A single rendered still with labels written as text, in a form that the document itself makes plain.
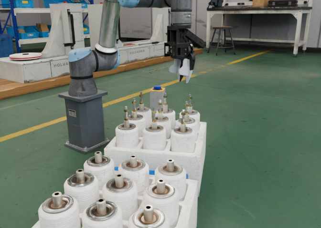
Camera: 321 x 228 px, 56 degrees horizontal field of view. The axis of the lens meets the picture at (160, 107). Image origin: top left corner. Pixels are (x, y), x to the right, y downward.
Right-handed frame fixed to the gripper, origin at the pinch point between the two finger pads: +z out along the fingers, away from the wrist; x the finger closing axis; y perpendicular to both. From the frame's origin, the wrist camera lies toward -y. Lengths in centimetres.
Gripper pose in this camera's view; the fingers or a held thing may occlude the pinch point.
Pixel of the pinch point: (185, 78)
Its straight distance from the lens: 117.2
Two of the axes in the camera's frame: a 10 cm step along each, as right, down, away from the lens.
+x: 5.9, 2.4, -7.7
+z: 0.1, 9.5, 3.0
